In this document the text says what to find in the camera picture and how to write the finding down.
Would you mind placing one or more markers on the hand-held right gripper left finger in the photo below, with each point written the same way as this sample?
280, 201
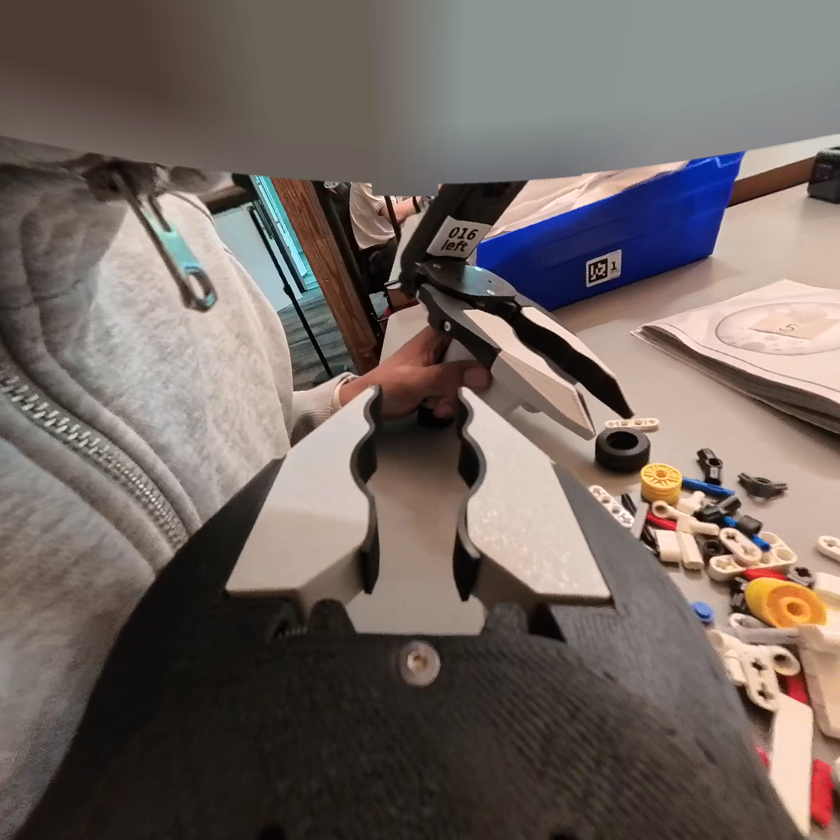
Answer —
295, 525

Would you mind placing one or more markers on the pile of small lego pieces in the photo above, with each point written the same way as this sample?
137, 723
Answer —
787, 604

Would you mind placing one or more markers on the person's left hand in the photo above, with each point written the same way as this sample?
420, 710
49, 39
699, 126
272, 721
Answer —
407, 374

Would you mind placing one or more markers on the black charger case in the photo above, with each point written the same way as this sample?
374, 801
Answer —
825, 174

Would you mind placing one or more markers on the person's left forearm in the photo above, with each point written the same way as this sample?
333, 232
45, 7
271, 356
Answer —
315, 407

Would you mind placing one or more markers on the blue plastic bin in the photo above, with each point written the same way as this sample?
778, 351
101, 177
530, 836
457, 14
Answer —
656, 223

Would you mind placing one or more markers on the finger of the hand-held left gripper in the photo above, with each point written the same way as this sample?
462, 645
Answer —
571, 354
531, 374

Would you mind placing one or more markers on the crumpled white paper heap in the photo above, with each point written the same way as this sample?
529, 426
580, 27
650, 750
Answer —
564, 197

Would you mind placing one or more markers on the open instruction booklet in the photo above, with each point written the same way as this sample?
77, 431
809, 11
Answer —
754, 348

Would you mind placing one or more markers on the black lego tire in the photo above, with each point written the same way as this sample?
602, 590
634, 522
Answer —
620, 453

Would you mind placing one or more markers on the wooden post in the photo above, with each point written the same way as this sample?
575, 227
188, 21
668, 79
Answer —
328, 275

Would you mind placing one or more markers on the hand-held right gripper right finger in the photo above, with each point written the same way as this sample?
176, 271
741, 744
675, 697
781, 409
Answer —
531, 531

